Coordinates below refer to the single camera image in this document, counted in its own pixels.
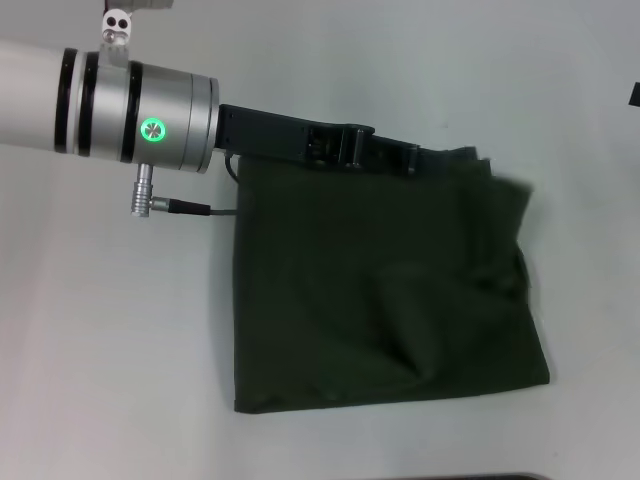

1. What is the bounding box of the dark green FREE t-shirt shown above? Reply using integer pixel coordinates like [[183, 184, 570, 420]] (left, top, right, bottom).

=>
[[233, 144, 552, 415]]

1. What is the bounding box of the dark left arm cable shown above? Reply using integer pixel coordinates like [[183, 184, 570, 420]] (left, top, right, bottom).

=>
[[130, 152, 242, 219]]

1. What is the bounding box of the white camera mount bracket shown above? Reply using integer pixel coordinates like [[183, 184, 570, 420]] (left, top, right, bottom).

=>
[[98, 7, 135, 67]]

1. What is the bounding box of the dark rounded panel edge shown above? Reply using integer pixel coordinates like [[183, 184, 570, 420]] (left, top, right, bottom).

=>
[[394, 470, 551, 480]]

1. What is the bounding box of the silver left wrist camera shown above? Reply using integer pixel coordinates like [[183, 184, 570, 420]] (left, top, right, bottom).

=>
[[103, 0, 175, 10]]

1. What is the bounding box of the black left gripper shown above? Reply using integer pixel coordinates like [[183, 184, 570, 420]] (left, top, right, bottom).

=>
[[213, 103, 494, 180]]

